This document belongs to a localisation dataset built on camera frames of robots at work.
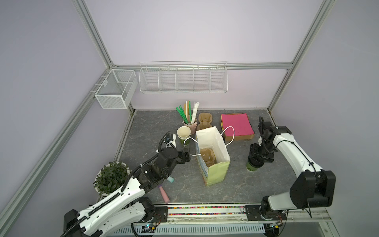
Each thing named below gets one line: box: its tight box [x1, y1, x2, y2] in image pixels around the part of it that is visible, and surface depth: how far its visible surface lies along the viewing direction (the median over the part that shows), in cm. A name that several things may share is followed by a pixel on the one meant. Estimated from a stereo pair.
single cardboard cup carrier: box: [199, 147, 217, 168], surface depth 94 cm
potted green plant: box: [92, 161, 131, 196], surface depth 71 cm
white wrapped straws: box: [190, 101, 200, 125], surface depth 101 cm
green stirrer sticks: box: [175, 100, 192, 124], surface depth 101 cm
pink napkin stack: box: [220, 113, 255, 137], surface depth 111 cm
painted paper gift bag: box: [194, 125, 231, 187], surface depth 79 cm
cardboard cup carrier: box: [196, 112, 213, 131], surface depth 114 cm
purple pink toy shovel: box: [158, 184, 170, 204], surface depth 80 cm
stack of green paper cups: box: [177, 125, 192, 146], surface depth 95 cm
